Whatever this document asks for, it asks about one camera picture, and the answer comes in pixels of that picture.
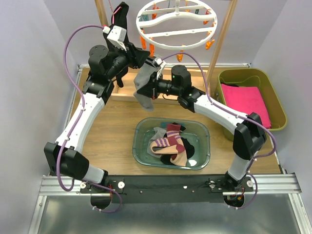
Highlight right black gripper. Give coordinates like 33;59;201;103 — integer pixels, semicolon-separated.
136;72;180;100

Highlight beige purple striped sock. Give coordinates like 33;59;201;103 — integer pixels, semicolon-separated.
150;136;186;155

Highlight clear plastic tub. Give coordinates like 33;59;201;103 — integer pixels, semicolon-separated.
132;117;210;170

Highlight pink folded cloth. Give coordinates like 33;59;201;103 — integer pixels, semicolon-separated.
221;83;272;129

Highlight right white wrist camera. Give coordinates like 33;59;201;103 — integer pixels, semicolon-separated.
153;57;167;80

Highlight wooden rack frame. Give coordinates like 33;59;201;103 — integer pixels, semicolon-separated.
94;0;238;103

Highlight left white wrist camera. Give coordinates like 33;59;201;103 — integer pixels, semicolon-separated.
107;25;127;51

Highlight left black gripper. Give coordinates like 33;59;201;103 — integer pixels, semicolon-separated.
105;40;150;80

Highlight black mounting base plate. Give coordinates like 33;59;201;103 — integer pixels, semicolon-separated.
80;174;254;204

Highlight white round clip hanger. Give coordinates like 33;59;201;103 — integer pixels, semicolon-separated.
136;0;218;51

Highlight aluminium rail frame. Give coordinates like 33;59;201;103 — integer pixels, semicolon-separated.
29;75;312;234

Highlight olive green bin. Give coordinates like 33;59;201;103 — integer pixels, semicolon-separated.
214;68;287;132

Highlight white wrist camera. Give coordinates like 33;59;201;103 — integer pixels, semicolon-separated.
153;57;167;80
107;25;127;51

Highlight large black hanging cloth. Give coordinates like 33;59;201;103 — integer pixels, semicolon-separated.
103;2;129;88

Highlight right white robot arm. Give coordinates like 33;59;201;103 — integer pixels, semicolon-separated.
134;64;267;191

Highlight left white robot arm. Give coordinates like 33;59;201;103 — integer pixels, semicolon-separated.
44;43;150;193

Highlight grey sock black stripes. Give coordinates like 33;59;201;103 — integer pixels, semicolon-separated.
147;127;166;158

